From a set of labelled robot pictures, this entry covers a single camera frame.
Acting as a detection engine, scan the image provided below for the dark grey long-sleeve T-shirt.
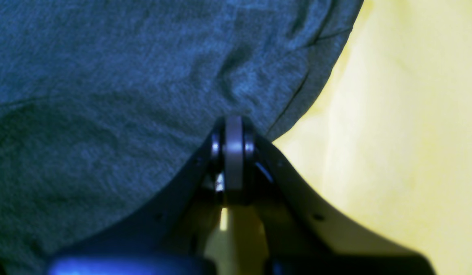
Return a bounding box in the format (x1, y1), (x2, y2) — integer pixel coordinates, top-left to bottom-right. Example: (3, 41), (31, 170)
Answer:
(0, 0), (363, 275)

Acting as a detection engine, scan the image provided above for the yellow table cloth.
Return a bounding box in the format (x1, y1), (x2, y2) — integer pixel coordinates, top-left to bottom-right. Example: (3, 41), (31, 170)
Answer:
(224, 0), (472, 275)

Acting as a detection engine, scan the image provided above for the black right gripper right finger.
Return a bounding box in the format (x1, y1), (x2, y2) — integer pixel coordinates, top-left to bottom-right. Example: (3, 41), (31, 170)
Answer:
(234, 116), (435, 275)

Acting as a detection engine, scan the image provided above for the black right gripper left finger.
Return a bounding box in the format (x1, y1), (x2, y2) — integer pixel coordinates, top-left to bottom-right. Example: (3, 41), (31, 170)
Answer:
(47, 118), (225, 275)

